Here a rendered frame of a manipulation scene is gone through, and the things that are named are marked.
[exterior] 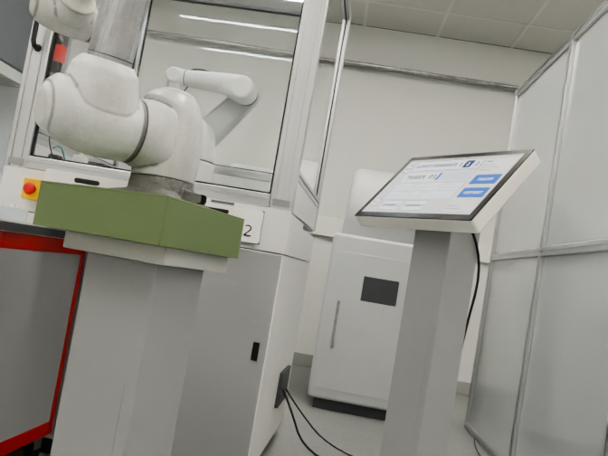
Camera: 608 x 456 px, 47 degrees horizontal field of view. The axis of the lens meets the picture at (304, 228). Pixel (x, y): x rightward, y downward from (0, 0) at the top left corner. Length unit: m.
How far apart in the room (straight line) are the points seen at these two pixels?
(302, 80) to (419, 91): 3.46
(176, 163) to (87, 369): 0.51
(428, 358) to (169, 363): 0.77
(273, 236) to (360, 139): 3.43
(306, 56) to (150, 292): 1.13
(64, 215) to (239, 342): 0.91
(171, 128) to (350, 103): 4.15
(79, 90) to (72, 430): 0.76
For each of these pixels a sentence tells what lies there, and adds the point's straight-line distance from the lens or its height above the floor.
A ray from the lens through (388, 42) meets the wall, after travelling 5.87.
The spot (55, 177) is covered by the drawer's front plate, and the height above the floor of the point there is 0.90.
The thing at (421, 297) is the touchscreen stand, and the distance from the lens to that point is 2.11.
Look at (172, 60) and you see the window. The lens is 2.50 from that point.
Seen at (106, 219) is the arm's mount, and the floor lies 0.80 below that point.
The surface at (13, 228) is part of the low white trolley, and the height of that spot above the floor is 0.74.
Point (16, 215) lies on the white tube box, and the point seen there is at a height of 0.78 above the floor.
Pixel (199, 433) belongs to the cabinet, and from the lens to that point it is 2.39.
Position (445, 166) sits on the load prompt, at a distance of 2.20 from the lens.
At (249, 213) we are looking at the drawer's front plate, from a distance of 2.29.
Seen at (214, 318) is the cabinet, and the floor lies 0.55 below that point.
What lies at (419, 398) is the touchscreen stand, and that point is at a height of 0.45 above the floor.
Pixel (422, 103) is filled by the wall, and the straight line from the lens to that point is 5.76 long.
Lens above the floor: 0.76
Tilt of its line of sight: 3 degrees up
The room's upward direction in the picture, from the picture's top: 10 degrees clockwise
